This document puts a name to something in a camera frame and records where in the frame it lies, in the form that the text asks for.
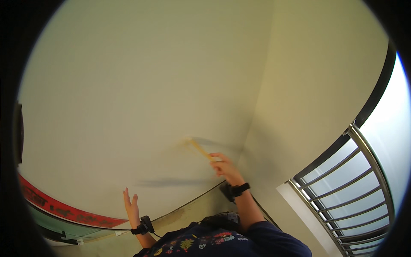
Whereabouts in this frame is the black wrist band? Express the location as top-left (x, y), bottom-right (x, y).
top-left (219, 181), bottom-right (250, 203)
top-left (130, 215), bottom-right (155, 235)

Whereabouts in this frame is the person's right hand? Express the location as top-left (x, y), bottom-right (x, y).
top-left (209, 152), bottom-right (246, 188)

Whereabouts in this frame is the person's left hand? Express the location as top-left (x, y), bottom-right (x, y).
top-left (123, 188), bottom-right (141, 227)

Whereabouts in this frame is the red paper banner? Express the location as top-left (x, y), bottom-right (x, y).
top-left (18, 173), bottom-right (130, 229)

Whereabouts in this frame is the steel window grille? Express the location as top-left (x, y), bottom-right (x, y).
top-left (287, 124), bottom-right (396, 257)

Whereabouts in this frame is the yellow stick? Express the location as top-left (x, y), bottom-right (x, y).
top-left (182, 137), bottom-right (215, 161)

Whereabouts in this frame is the person's body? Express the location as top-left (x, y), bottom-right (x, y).
top-left (133, 211), bottom-right (313, 257)

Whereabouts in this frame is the dark window frame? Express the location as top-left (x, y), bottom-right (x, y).
top-left (293, 41), bottom-right (398, 181)

